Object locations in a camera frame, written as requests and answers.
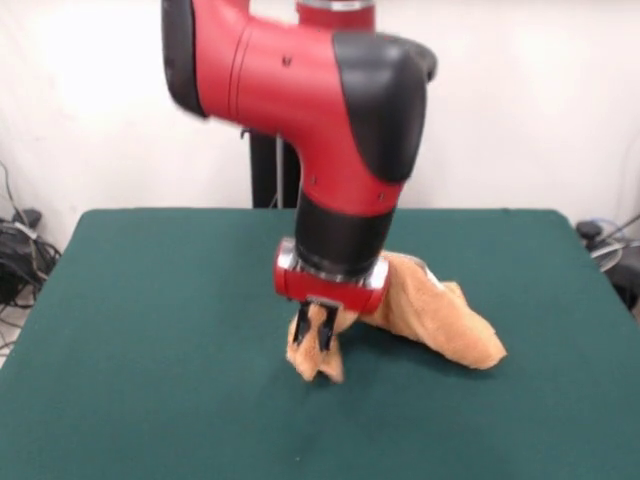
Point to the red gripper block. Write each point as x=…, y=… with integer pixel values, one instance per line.
x=325, y=292

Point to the orange-brown terry towel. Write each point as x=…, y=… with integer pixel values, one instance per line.
x=440, y=325

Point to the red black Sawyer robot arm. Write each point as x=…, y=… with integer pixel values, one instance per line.
x=310, y=100

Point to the red robot base column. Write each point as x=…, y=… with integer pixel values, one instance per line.
x=345, y=14

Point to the dark green table cloth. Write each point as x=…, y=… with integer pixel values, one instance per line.
x=150, y=375

